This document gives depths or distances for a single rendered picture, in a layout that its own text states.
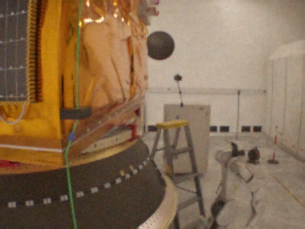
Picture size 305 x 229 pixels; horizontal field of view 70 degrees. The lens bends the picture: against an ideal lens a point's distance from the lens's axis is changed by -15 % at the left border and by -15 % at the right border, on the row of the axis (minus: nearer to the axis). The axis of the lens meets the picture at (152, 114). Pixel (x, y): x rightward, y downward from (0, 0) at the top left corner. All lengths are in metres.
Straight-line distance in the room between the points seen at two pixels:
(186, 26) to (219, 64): 1.79
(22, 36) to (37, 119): 0.25
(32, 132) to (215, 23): 8.74
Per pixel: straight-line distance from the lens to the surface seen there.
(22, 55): 0.74
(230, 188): 1.93
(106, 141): 1.27
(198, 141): 5.05
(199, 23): 9.15
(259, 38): 9.58
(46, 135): 0.76
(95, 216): 1.23
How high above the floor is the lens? 2.01
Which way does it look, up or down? 8 degrees down
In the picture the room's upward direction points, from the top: straight up
